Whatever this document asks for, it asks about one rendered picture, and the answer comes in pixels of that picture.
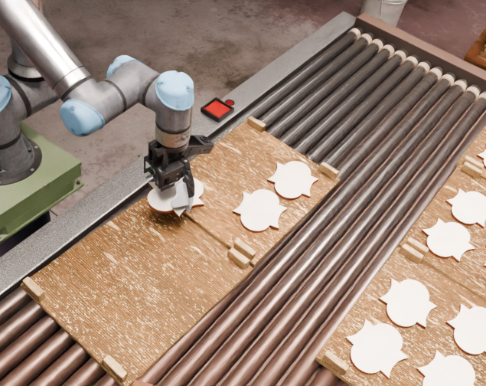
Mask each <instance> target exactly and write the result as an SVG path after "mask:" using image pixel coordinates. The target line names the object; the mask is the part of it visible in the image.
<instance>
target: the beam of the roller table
mask: <svg viewBox="0 0 486 386"><path fill-rule="evenodd" d="M355 21H356V17H354V16H353V15H350V14H348V13H347V12H345V11H343V12H341V13H340V14H339V15H337V16H335V17H334V18H332V19H331V20H330V21H329V22H327V23H326V24H324V25H323V26H321V27H320V28H319V29H318V30H316V31H314V32H313V33H312V34H310V35H309V36H308V37H306V38H305V39H304V40H302V41H300V42H299V43H298V44H297V45H295V46H294V47H292V48H291V49H289V50H288V51H286V52H285V53H284V54H283V55H281V56H280V57H278V58H277V59H275V60H274V61H273V62H272V63H270V64H269V65H267V66H266V67H264V68H263V69H262V70H260V71H259V72H258V73H256V74H254V75H253V76H252V77H251V78H249V79H248V80H246V81H245V82H243V83H242V84H240V85H239V86H238V87H237V88H235V89H234V90H232V91H231V92H229V93H228V94H227V95H226V96H224V97H223V98H221V100H222V101H224V102H225V101H226V100H233V101H234V103H235V104H234V105H233V106H232V107H233V108H234V112H233V113H232V114H230V115H229V116H228V117H227V118H226V119H224V120H223V121H221V122H220V123H218V122H216V121H215V120H213V119H211V118H210V117H209V116H206V115H205V114H203V113H200V114H199V115H198V116H196V117H194V118H193V119H192V120H191V134H190V136H191V135H204V136H206V137H207V138H208V139H212V138H213V137H214V136H215V135H216V134H218V133H219V132H220V131H222V130H223V129H224V128H226V127H227V126H229V125H230V124H231V123H232V122H233V121H234V120H236V119H237V118H239V117H240V116H242V115H243V114H244V113H245V112H246V111H247V110H249V109H250V108H251V107H253V106H254V105H256V104H257V103H258V102H259V101H260V100H262V99H263V98H264V97H266V96H267V95H269V94H270V93H271V92H272V91H274V90H275V89H276V88H277V87H279V86H280V85H281V84H283V83H284V82H286V81H287V80H288V79H289V78H290V77H292V76H293V75H294V74H296V73H297V72H298V71H300V70H301V69H302V68H303V67H304V66H306V65H307V64H309V63H310V62H311V61H313V60H314V59H315V58H316V57H317V56H319V55H320V54H321V53H323V52H324V51H326V50H327V49H328V48H329V47H330V46H331V45H333V44H334V43H336V42H337V41H339V40H340V39H341V38H342V37H343V36H345V35H346V34H347V33H348V32H349V30H351V29H352V28H353V27H354V23H355ZM147 155H148V151H147V152H146V153H145V154H143V155H142V156H140V157H139V158H137V159H136V160H135V161H134V162H132V163H131V164H129V165H128V166H126V167H125V168H124V169H123V170H121V171H120V172H118V173H117V174H115V175H114V176H113V177H112V178H110V179H108V180H107V181H106V182H104V183H102V184H101V185H100V186H99V187H97V188H96V189H94V190H93V191H92V192H90V193H89V194H88V195H86V196H85V197H83V198H82V199H80V200H79V201H78V202H77V203H75V204H73V205H72V206H71V207H69V208H68V209H67V210H66V211H64V212H62V213H61V214H59V215H58V216H57V217H55V218H54V219H53V220H52V221H50V222H48V223H47V224H45V225H44V226H43V227H42V228H40V229H39V230H37V231H36V232H34V233H33V234H32V235H31V236H29V237H27V238H26V239H25V240H23V241H22V242H21V243H19V244H18V245H17V246H15V247H13V248H12V249H11V250H10V251H8V252H7V253H6V254H4V255H2V256H1V257H0V302H1V301H2V300H3V299H4V298H5V297H6V296H8V295H9V294H11V293H12V292H13V291H15V290H16V289H17V288H18V287H20V286H21V283H23V280H24V279H25V278H26V277H31V276H33V275H34V274H36V272H38V271H39V270H41V269H43V268H44V267H45V266H47V265H48V264H49V263H51V262H52V261H53V260H55V259H56V258H57V257H59V256H60V255H61V254H62V253H64V252H65V251H66V250H68V249H69V248H70V247H72V246H73V245H74V244H75V243H76V242H78V241H79V240H81V239H82V238H83V237H85V236H86V235H87V234H88V233H89V232H91V231H92V230H93V229H95V228H96V227H98V226H99V225H100V224H102V223H103V222H104V221H105V220H106V219H108V218H109V217H110V216H112V215H113V214H115V213H116V212H117V211H118V210H119V209H120V208H122V207H123V206H125V205H126V204H127V203H129V202H130V201H131V200H132V199H133V198H135V197H136V196H137V195H139V194H140V193H142V192H143V191H144V190H145V189H146V188H148V187H149V186H148V183H149V182H155V180H154V179H153V177H151V178H145V177H146V176H147V175H149V174H150V173H149V172H146V173H145V174H144V157H145V156H147Z"/></svg>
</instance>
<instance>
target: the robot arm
mask: <svg viewBox="0 0 486 386"><path fill-rule="evenodd" d="M0 25H1V26H2V27H3V28H4V30H5V31H6V32H7V34H8V35H9V36H10V41H11V50H12V53H11V54H10V55H9V57H8V59H7V65H8V72H7V73H6V74H5V75H3V76H1V75H0V179H7V178H12V177H15V176H17V175H20V174H21V173H23V172H25V171H26V170H27V169H29V168H30V166H31V165H32V163H33V161H34V150H33V148H32V146H31V144H30V142H29V141H28V140H27V139H26V138H25V136H24V135H23V133H22V132H21V128H20V124H19V123H20V122H21V121H23V120H24V119H27V118H28V117H29V116H32V115H33V114H35V113H36V112H38V111H40V110H42V109H43V108H45V107H46V106H49V105H50V104H53V103H55V102H57V101H58V100H59V99H61V100H62V101H63V103H64V104H63V105H62V106H61V108H60V118H61V119H62V120H63V121H64V125H65V126H66V127H67V128H68V129H69V130H70V131H71V132H72V133H73V134H74V135H76V136H81V137H84V136H88V135H90V134H91V133H93V132H95V131H97V130H98V129H102V128H103V127H104V126H105V125H106V124H107V123H109V122H110V121H112V120H113V119H115V118H116V117H117V116H119V115H121V114H122V113H124V112H125V111H126V110H128V109H130V108H131V107H133V106H134V105H136V104H137V103H140V104H142V105H143V106H145V107H146V108H148V109H150V110H152V111H154V112H155V138H156V139H154V140H152V141H151V142H149V143H148V155H147V156H145V157H144V174H145V173H146V172H149V173H150V174H149V175H147V176H146V177H145V178H151V177H153V179H154V180H155V185H156V186H157V187H158V188H159V189H161V192H162V191H164V190H166V189H169V188H171V187H173V186H175V182H177V181H179V180H180V178H182V182H178V183H177V184H176V187H175V189H176V195H175V196H174V198H173V199H172V200H171V206H172V207H173V208H178V207H181V206H185V207H186V212H187V213H189V212H190V211H191V207H192V204H193V201H194V191H195V184H194V178H193V175H192V173H191V165H190V162H189V161H188V160H187V157H188V155H199V154H210V152H211V151H212V149H213V147H214V144H213V143H212V142H211V141H210V140H209V139H208V138H207V137H206V136H204V135H191V136H190V134H191V118H192V109H193V104H194V84H193V81H192V79H191V78H190V77H189V76H188V75H187V74H185V73H182V72H180V73H178V72H177V71H176V70H170V71H167V72H164V73H163V74H160V73H159V72H157V71H155V70H153V69H151V68H150V67H148V66H146V65H145V64H144V63H142V62H141V61H138V60H136V59H134V58H132V57H130V56H126V55H122V56H120V57H117V58H116V59H115V60H114V62H113V64H110V66H109V69H108V71H107V75H106V77H107V78H106V79H105V80H102V81H100V82H99V83H97V82H96V81H95V80H94V79H93V78H92V76H91V74H90V73H89V72H88V70H87V69H86V68H85V67H84V66H83V65H82V63H81V62H80V61H79V59H78V58H77V57H76V55H75V54H74V53H73V52H72V50H71V49H70V48H69V47H68V46H67V44H66V43H65V42H64V40H63V39H62V38H61V36H60V35H59V34H58V33H57V32H56V30H55V29H54V28H53V26H52V25H51V24H50V22H49V21H48V20H47V16H46V7H45V0H0ZM145 162H147V163H148V164H149V165H150V167H148V168H145Z"/></svg>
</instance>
